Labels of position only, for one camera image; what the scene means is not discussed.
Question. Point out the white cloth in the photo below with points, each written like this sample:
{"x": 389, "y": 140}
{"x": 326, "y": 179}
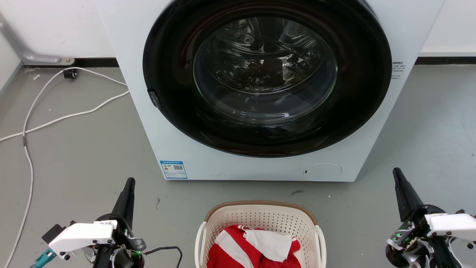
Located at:
{"x": 273, "y": 243}

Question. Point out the blue white energy label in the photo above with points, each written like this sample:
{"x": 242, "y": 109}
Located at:
{"x": 173, "y": 169}

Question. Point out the round washer filter cover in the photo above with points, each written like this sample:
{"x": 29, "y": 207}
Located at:
{"x": 322, "y": 172}

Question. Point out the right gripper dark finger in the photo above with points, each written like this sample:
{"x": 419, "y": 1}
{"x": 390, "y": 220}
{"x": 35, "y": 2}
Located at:
{"x": 406, "y": 195}

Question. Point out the teal plastic connector piece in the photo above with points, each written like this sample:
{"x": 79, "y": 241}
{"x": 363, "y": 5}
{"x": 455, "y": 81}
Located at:
{"x": 42, "y": 258}

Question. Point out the black round washer door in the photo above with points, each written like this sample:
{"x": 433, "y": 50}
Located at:
{"x": 171, "y": 93}

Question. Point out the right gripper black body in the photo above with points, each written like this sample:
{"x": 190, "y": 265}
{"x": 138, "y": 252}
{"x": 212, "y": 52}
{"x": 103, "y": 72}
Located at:
{"x": 411, "y": 238}

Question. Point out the white front-load washing machine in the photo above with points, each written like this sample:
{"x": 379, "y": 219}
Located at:
{"x": 126, "y": 44}

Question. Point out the small black text sticker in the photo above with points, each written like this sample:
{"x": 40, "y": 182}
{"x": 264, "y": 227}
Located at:
{"x": 398, "y": 70}

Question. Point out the right white wrist camera cover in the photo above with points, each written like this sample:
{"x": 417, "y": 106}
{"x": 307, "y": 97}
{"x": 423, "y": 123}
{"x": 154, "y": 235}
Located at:
{"x": 452, "y": 224}

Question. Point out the cream perforated laundry basket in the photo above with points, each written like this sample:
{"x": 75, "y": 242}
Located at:
{"x": 260, "y": 216}

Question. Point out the grey angled floor pipe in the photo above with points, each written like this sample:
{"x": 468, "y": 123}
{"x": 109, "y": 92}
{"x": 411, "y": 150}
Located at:
{"x": 22, "y": 52}

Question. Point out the grey washer door latch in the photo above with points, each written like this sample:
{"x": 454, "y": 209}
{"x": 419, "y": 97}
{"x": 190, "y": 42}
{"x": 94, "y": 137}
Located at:
{"x": 154, "y": 98}

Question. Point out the small black plug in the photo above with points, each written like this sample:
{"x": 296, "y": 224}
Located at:
{"x": 70, "y": 73}

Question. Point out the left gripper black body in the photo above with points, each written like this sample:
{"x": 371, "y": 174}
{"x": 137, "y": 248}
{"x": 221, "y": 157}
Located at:
{"x": 128, "y": 242}

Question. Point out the red white striped garment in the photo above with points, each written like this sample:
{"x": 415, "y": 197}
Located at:
{"x": 232, "y": 249}

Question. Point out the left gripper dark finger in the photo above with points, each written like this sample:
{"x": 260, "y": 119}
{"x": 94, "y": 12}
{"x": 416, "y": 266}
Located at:
{"x": 124, "y": 203}

